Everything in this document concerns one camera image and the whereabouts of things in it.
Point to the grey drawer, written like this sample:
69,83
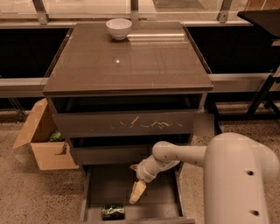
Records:
110,184
119,149
115,116

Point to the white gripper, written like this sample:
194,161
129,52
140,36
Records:
143,173

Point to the green item in box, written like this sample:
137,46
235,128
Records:
56,137

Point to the grey drawer cabinet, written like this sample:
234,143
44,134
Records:
155,59

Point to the white ceramic bowl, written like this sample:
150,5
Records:
119,28

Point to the open cardboard box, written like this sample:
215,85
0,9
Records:
36,132

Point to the green can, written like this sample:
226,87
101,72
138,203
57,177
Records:
113,212

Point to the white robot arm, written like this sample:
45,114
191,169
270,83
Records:
235,169

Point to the middle grey drawer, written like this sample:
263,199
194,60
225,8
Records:
119,149

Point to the metal window railing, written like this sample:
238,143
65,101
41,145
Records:
187,12

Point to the top grey drawer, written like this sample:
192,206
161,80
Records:
115,116

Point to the bottom grey drawer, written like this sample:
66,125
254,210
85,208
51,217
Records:
110,184

